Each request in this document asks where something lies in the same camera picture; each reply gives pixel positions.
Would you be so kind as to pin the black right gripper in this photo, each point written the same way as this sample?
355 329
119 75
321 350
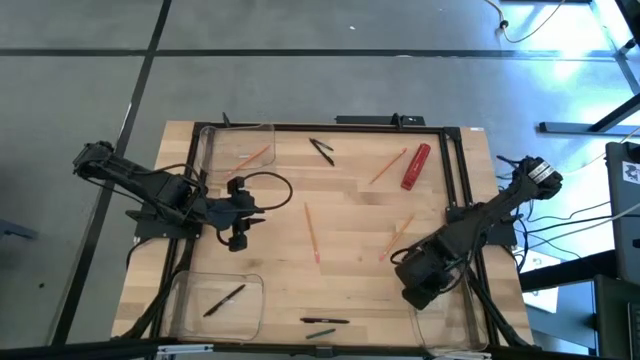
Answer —
425 275

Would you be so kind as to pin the dark green pen printed crayons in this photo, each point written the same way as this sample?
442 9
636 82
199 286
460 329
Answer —
225 300

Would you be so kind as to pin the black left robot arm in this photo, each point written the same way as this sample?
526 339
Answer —
150 187

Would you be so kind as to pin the black floor stand base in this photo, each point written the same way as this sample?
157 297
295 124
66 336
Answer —
575 127

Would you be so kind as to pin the black pen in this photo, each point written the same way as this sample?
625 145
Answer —
325 320
325 156

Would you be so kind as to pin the silver metal bracket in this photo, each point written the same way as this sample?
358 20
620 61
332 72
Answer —
185 349
460 356

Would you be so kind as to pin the black bracket bar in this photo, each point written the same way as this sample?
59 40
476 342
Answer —
365 120

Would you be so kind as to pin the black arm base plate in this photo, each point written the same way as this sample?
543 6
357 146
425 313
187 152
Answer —
505 235
150 230

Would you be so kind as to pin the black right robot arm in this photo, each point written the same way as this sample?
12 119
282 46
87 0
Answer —
500 202

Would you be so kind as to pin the white paper sheet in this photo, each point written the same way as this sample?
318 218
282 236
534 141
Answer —
545 300

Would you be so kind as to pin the black beam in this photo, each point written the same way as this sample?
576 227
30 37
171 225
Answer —
565 270

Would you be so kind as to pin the black aluminium table frame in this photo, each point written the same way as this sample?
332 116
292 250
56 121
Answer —
300 128

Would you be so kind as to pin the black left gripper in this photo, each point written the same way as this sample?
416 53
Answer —
232 212

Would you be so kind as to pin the orange pencil pink eraser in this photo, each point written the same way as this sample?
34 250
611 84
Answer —
312 232
396 238
387 166
248 160

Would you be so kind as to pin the green crayon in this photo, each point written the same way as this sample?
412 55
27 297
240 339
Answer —
321 333

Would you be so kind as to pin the dark grey case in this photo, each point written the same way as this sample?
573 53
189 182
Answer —
617 320

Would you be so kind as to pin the clear plastic bin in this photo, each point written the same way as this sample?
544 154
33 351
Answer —
450 325
215 325
240 140

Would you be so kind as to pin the grey cabinet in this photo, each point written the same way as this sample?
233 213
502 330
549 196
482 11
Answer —
625 225

